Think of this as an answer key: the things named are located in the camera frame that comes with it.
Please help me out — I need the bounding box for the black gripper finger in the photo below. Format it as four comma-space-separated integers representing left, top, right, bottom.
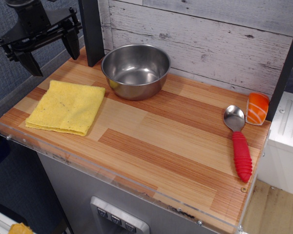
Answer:
14, 51, 43, 77
62, 23, 80, 60

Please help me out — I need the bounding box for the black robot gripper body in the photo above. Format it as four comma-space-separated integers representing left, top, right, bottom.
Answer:
0, 0, 82, 61

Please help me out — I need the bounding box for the stainless steel pot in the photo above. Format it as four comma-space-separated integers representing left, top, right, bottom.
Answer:
101, 44, 171, 101

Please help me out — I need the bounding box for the clear acrylic table guard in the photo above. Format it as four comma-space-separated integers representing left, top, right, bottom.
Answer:
0, 36, 272, 234

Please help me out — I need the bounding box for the yellow folded cloth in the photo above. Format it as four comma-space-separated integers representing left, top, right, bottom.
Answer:
25, 80, 105, 136

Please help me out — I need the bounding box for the grey cabinet with dispenser panel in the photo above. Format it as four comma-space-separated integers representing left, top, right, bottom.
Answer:
38, 153, 237, 234

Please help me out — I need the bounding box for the yellow object bottom left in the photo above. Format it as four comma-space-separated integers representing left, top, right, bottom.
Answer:
8, 223, 34, 234

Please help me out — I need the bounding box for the toy salmon sushi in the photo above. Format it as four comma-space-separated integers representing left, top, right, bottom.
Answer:
246, 93, 270, 126

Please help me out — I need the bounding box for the white side cabinet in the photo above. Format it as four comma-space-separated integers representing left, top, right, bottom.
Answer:
257, 92, 293, 194

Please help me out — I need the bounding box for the dark vertical post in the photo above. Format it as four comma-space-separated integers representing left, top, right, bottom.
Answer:
78, 0, 105, 67

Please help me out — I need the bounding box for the red handled metal spoon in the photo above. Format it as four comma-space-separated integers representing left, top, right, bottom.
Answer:
224, 105, 252, 183

